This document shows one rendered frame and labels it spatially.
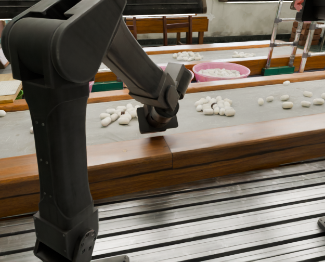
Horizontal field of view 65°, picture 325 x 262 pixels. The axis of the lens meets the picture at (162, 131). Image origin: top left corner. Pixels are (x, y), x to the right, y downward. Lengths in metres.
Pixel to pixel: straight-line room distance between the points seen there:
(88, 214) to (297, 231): 0.43
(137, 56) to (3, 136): 0.55
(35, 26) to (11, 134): 0.57
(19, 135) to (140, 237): 0.47
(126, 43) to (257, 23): 6.46
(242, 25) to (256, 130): 5.94
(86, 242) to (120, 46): 0.28
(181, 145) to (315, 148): 0.41
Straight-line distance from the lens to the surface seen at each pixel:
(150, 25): 3.55
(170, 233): 0.57
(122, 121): 0.79
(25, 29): 0.32
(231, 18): 6.49
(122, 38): 0.37
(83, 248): 0.42
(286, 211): 0.67
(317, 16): 0.74
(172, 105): 0.52
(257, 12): 6.76
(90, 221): 0.41
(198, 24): 3.72
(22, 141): 0.80
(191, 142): 0.66
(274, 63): 1.62
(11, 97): 1.03
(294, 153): 0.82
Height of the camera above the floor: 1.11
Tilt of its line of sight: 29 degrees down
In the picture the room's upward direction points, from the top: straight up
